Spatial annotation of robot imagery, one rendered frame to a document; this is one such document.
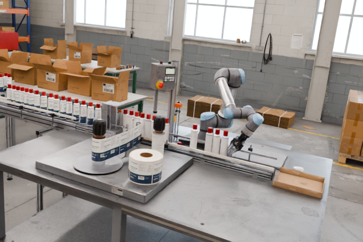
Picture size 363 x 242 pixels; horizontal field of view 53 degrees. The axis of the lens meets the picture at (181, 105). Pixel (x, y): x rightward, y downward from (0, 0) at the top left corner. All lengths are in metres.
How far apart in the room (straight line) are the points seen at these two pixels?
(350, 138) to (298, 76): 2.56
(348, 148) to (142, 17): 5.61
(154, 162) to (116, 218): 0.37
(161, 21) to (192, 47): 1.00
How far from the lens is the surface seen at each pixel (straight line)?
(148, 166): 2.11
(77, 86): 4.66
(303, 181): 2.62
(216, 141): 2.59
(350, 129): 5.57
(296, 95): 7.86
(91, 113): 3.09
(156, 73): 2.70
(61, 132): 3.14
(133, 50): 9.21
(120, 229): 2.19
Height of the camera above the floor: 1.85
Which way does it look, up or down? 14 degrees down
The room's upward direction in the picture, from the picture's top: 5 degrees clockwise
